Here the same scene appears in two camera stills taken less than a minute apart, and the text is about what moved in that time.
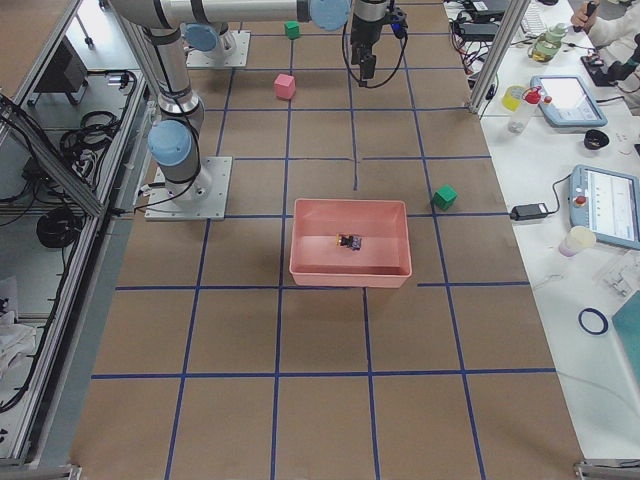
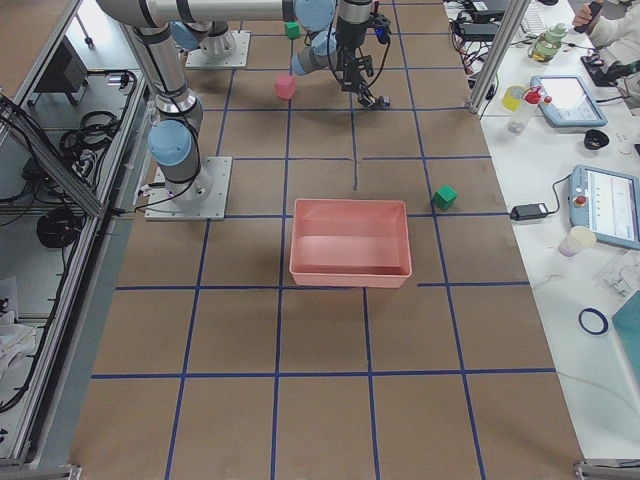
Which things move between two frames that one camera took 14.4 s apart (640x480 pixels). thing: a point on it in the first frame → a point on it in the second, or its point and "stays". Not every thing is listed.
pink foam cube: x=285 y=87 stays
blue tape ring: x=598 y=313 stays
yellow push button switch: x=352 y=242 → x=385 y=102
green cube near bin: x=445 y=197 stays
